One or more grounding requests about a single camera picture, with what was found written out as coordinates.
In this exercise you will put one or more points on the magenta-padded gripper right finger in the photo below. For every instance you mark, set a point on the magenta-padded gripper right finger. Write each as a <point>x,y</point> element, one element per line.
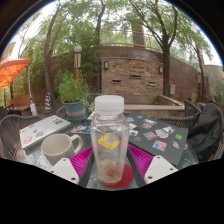
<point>160,170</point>

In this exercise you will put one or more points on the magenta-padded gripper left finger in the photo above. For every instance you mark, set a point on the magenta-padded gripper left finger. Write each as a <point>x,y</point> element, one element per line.
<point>65,170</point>

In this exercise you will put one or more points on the clear plastic bottle white cap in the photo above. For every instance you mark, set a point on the clear plastic bottle white cap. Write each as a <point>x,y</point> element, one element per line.
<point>110,133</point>

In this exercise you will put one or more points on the black laptop with stickers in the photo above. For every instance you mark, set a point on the black laptop with stickers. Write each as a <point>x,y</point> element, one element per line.
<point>166,153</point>

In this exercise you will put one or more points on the beige ribbed mug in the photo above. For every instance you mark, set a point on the beige ribbed mug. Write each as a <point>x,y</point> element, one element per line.
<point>58,148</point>

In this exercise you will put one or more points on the flat round red coaster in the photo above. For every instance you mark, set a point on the flat round red coaster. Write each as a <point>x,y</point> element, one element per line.
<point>128,178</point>

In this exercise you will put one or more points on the colourful picture card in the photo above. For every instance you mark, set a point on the colourful picture card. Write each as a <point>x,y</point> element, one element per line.
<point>80,129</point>

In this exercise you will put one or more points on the silver laptop with stickers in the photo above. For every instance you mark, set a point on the silver laptop with stickers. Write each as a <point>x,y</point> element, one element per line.
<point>43,130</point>

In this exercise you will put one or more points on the yellow square card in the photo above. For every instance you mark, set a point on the yellow square card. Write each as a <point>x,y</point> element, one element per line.
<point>108,141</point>

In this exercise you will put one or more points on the white printed sheet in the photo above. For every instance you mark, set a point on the white printed sheet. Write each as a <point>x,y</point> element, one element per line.
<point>90,116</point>

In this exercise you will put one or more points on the black jacket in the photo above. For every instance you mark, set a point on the black jacket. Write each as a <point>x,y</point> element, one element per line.
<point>208,131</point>

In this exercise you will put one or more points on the green plant in teal pot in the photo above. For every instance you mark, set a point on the green plant in teal pot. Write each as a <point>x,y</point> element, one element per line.
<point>75,108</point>

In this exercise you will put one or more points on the blue yellow striped cone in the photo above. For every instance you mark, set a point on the blue yellow striped cone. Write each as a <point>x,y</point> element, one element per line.
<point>48,101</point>

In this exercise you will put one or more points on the wooden bench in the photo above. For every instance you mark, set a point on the wooden bench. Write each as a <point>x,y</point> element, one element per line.
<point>20,105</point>

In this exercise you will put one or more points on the grey utility box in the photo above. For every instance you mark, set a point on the grey utility box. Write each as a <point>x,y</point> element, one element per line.
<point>172,89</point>

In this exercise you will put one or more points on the leaning slender tree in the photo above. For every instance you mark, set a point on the leaning slender tree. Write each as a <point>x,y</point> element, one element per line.
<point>49,80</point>

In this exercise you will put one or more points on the forked dark-trunk tree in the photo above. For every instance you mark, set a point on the forked dark-trunk tree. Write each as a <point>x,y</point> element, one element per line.
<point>166,73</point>

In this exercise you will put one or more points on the orange patio umbrella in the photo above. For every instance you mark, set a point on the orange patio umbrella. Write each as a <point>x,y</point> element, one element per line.
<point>11,71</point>

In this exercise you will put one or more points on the wall lantern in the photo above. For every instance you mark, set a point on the wall lantern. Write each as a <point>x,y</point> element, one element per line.
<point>106,65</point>
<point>160,69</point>

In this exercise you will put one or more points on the globe lamp post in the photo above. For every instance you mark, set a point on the globe lamp post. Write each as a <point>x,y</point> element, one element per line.
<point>77,60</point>

